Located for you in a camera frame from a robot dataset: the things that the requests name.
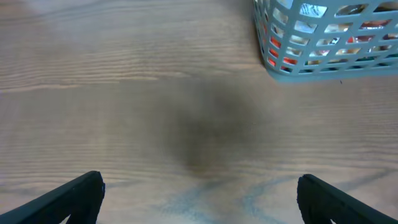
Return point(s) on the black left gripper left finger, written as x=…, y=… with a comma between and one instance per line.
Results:
x=77, y=201

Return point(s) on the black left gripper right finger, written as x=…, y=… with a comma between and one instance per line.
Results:
x=322, y=203

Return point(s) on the orange spaghetti packet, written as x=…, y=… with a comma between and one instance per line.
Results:
x=311, y=49

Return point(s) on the grey plastic lattice basket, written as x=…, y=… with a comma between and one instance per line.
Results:
x=322, y=12

